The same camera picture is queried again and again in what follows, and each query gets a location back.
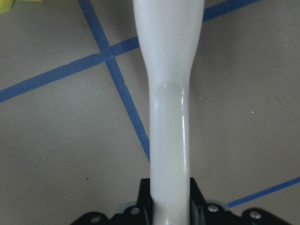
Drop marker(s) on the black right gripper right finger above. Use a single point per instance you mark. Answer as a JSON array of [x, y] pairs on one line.
[[203, 212]]

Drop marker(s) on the yellow green sponge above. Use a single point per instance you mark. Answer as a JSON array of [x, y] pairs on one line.
[[6, 4]]

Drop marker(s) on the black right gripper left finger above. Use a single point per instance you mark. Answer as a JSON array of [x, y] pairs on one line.
[[138, 214]]

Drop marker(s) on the white plastic dustpan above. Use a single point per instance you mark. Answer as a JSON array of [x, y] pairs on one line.
[[168, 33]]

